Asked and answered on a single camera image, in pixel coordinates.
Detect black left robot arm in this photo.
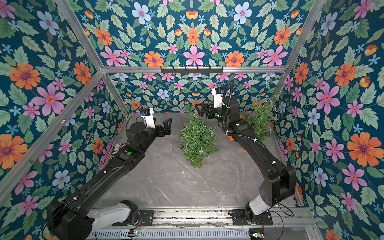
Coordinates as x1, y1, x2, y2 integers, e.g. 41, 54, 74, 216
47, 118, 172, 240

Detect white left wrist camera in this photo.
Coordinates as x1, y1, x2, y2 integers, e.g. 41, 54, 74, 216
140, 108, 156, 129

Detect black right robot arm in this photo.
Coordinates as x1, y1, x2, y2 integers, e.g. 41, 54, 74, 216
195, 97, 297, 224

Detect green christmas tree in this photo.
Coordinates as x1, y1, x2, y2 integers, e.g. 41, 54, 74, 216
179, 111, 219, 169
243, 99, 278, 142

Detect aluminium frame struts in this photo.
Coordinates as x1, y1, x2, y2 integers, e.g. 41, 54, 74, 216
1, 1, 327, 203

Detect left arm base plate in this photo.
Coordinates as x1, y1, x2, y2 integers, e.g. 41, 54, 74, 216
112, 210, 155, 227

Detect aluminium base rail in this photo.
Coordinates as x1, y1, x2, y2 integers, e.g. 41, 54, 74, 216
74, 206, 319, 230

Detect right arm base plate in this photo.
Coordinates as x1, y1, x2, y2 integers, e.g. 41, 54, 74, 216
228, 209, 273, 226

